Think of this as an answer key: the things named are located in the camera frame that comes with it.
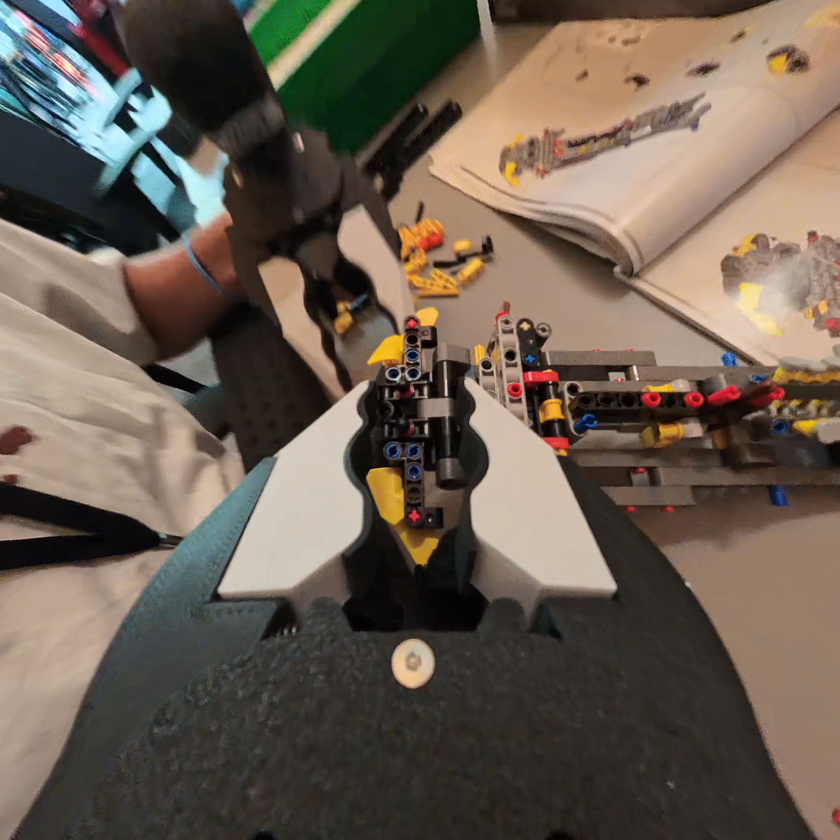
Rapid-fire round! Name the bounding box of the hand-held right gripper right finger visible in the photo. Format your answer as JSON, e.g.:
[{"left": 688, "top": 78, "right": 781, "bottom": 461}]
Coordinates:
[{"left": 462, "top": 377, "right": 619, "bottom": 605}]

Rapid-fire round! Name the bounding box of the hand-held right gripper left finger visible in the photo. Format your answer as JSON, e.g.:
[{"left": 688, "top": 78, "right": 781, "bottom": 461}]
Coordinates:
[{"left": 217, "top": 381, "right": 374, "bottom": 605}]

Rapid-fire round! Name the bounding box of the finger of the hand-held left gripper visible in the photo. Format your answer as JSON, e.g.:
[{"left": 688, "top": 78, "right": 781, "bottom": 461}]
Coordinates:
[
  {"left": 335, "top": 203, "right": 416, "bottom": 326},
  {"left": 259, "top": 252, "right": 371, "bottom": 401}
]

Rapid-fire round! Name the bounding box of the pile of yellow Lego pieces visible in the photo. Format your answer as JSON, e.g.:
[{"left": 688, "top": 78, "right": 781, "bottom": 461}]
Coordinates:
[{"left": 331, "top": 203, "right": 496, "bottom": 336}]

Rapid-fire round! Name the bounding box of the partly built lego chassis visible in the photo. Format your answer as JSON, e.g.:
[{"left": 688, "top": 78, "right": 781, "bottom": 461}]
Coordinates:
[{"left": 364, "top": 302, "right": 840, "bottom": 567}]

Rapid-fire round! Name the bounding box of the person's left forearm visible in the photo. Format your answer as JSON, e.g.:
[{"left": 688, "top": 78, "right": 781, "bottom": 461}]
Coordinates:
[{"left": 125, "top": 217, "right": 247, "bottom": 365}]

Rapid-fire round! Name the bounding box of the lego instruction booklet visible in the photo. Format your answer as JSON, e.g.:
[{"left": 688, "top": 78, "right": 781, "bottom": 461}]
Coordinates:
[{"left": 430, "top": 0, "right": 840, "bottom": 368}]

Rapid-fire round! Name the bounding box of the blue wristband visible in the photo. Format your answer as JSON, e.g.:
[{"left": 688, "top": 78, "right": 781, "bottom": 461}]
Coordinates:
[{"left": 179, "top": 228, "right": 229, "bottom": 298}]

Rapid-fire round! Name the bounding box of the green plastic bin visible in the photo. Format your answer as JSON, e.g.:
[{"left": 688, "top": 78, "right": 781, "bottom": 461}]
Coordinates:
[{"left": 246, "top": 0, "right": 483, "bottom": 155}]

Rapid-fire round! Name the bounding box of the black strap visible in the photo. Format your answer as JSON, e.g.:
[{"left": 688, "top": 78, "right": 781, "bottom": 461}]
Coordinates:
[{"left": 0, "top": 482, "right": 185, "bottom": 572}]

